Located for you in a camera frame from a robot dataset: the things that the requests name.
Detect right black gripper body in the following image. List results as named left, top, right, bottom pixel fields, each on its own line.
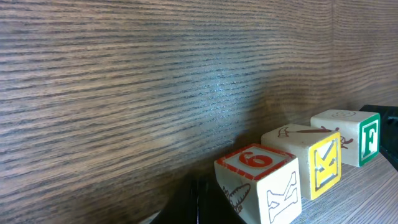
left=360, top=105, right=398, bottom=170

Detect yellow letter K block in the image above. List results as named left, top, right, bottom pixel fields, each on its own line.
left=261, top=124, right=342, bottom=200

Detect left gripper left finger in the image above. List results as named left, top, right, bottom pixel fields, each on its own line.
left=150, top=175, right=198, bottom=224

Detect white block blue side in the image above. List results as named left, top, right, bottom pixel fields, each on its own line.
left=214, top=144, right=302, bottom=224

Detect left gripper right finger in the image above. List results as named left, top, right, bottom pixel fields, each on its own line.
left=198, top=175, right=246, bottom=224

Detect green letter F block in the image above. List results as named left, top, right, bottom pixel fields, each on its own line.
left=310, top=110, right=381, bottom=167

